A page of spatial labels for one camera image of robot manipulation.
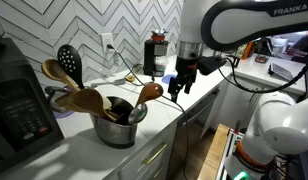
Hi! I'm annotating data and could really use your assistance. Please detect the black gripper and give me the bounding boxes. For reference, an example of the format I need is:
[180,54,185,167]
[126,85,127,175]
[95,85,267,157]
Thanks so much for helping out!
[167,57,199,103]

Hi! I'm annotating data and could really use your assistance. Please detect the cream spatula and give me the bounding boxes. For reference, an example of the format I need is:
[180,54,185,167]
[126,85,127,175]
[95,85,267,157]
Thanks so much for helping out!
[93,87,114,111]

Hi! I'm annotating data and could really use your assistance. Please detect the steel utensil holder pot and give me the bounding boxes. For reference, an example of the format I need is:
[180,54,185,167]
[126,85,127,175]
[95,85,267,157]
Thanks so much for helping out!
[90,95,139,150]

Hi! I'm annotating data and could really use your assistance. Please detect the blue plastic lid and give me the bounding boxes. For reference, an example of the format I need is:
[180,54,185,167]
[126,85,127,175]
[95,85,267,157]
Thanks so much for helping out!
[161,73,178,85]

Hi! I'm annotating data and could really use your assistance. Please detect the clear plastic food container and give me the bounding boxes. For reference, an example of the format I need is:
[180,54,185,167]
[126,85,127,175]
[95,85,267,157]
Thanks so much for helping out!
[153,55,169,78]

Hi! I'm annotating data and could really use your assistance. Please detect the glossy brown wooden spoon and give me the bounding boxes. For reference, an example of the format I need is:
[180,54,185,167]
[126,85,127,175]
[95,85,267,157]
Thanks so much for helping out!
[133,82,164,108]

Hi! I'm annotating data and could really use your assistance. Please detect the silver metal ladle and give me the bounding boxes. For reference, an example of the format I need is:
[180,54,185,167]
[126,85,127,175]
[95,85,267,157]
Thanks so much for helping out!
[127,103,149,125]

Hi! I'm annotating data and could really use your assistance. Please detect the wooden plank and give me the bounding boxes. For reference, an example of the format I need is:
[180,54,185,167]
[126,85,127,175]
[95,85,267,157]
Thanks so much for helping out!
[197,123,231,180]

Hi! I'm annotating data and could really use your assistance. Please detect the green orange carton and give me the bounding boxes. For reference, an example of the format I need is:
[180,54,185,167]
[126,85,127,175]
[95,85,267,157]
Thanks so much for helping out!
[235,41,255,60]

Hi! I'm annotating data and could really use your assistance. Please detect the small round dish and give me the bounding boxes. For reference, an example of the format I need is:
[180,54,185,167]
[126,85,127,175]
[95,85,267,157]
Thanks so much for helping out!
[254,54,270,64]

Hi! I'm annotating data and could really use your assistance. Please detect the wooden spoons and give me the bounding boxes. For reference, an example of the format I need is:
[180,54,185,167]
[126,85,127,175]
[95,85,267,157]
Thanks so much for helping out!
[54,87,119,123]

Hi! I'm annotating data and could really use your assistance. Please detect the metal grater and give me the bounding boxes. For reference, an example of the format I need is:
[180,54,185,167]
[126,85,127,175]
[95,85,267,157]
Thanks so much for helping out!
[267,62,297,84]

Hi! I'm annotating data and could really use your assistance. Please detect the black slotted spoon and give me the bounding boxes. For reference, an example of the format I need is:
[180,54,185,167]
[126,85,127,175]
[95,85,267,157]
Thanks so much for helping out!
[57,44,86,90]

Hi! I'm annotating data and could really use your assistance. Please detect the purple bowl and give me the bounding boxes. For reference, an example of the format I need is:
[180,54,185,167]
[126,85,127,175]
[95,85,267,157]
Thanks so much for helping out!
[44,85,76,120]

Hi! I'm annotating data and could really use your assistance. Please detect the person in background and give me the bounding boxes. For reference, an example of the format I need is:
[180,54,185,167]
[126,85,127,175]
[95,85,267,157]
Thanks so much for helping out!
[292,31,308,58]

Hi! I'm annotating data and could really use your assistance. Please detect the black microwave oven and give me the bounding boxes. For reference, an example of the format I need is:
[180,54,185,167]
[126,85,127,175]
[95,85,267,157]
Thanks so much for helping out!
[0,37,65,176]

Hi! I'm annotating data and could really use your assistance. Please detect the steel appliance door handle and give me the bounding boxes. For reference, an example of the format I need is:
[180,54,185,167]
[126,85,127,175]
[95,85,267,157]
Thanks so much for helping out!
[179,89,219,128]

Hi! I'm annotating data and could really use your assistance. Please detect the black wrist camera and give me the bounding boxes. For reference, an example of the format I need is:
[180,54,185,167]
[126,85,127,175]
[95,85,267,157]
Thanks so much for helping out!
[197,55,228,76]

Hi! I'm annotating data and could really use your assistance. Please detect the long dark power cable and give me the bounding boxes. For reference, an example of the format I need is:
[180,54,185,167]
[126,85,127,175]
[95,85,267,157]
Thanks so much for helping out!
[107,44,190,180]

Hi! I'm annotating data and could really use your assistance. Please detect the black cord with plug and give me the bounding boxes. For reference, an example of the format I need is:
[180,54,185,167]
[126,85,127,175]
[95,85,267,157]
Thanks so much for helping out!
[131,63,145,76]

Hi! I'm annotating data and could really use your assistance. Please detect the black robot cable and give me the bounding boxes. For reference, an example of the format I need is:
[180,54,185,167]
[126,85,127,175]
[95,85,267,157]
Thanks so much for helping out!
[217,57,308,94]

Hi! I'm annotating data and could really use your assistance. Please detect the gold drawer handle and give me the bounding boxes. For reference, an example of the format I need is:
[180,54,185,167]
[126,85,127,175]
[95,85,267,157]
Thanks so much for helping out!
[142,142,168,166]
[153,166,164,179]

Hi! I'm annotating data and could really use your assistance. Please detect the aluminium robot stand frame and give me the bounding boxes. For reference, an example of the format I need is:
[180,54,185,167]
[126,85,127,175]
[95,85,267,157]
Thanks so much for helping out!
[216,128,245,180]

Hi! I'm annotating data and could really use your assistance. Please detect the white wall outlet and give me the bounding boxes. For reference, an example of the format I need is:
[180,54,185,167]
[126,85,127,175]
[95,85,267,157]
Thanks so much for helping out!
[101,32,114,54]

